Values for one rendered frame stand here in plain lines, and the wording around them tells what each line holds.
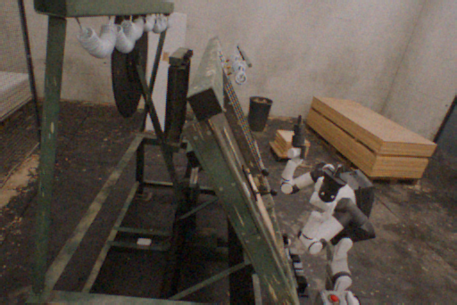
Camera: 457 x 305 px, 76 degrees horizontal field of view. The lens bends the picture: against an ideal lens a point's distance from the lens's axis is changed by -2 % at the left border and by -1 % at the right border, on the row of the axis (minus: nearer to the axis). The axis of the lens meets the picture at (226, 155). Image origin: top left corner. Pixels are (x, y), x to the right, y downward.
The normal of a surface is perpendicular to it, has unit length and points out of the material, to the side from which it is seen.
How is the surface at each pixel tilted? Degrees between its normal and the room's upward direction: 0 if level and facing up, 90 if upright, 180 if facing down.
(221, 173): 90
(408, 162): 90
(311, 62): 90
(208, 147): 90
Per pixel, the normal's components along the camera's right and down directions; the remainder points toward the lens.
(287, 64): 0.19, 0.46
